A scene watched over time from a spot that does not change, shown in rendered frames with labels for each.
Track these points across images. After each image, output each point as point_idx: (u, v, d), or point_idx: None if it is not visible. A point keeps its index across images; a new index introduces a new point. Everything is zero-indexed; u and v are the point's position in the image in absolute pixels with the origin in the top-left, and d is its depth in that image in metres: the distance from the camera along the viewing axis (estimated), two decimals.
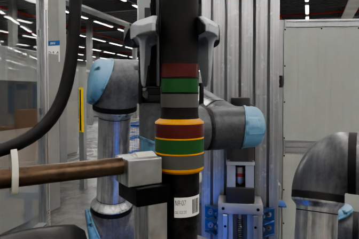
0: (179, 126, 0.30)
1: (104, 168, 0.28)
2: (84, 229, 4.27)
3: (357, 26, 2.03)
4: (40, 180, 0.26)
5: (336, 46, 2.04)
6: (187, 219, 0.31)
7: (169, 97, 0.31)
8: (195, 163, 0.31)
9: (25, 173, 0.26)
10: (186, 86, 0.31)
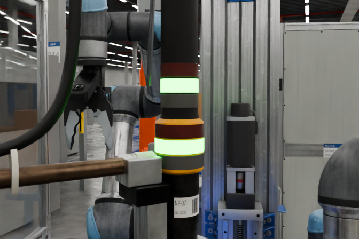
0: (179, 126, 0.30)
1: (104, 168, 0.28)
2: (84, 231, 4.27)
3: (357, 30, 2.03)
4: (40, 180, 0.26)
5: (336, 49, 2.04)
6: (187, 219, 0.31)
7: (169, 97, 0.31)
8: (195, 163, 0.31)
9: (25, 173, 0.26)
10: (186, 86, 0.31)
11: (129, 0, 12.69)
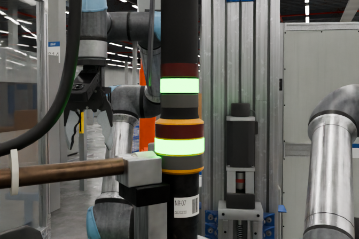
0: (179, 126, 0.30)
1: (104, 168, 0.28)
2: (84, 231, 4.27)
3: (357, 30, 2.03)
4: (40, 180, 0.26)
5: (336, 49, 2.04)
6: (187, 219, 0.31)
7: (169, 97, 0.31)
8: (195, 163, 0.31)
9: (25, 173, 0.26)
10: (186, 86, 0.31)
11: (129, 0, 12.69)
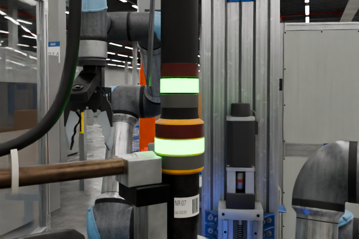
0: (179, 126, 0.30)
1: (104, 168, 0.28)
2: (84, 231, 4.27)
3: (357, 30, 2.03)
4: (40, 180, 0.26)
5: (336, 49, 2.04)
6: (187, 219, 0.31)
7: (169, 97, 0.31)
8: (195, 163, 0.31)
9: (25, 173, 0.26)
10: (186, 86, 0.31)
11: (129, 0, 12.69)
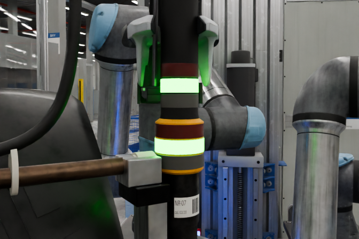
0: (179, 126, 0.30)
1: (104, 168, 0.28)
2: None
3: (357, 0, 2.02)
4: (40, 180, 0.26)
5: (336, 20, 2.04)
6: (187, 219, 0.31)
7: (169, 97, 0.31)
8: (195, 163, 0.31)
9: (25, 173, 0.26)
10: (186, 86, 0.31)
11: None
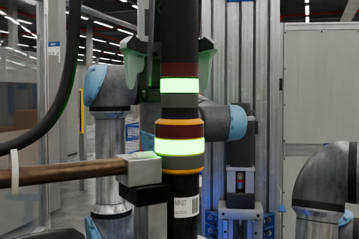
0: (179, 126, 0.30)
1: (104, 168, 0.28)
2: (84, 231, 4.27)
3: (357, 30, 2.03)
4: (40, 180, 0.26)
5: (336, 49, 2.04)
6: (187, 219, 0.31)
7: (169, 97, 0.31)
8: (195, 163, 0.31)
9: (25, 173, 0.26)
10: (186, 86, 0.31)
11: (129, 0, 12.69)
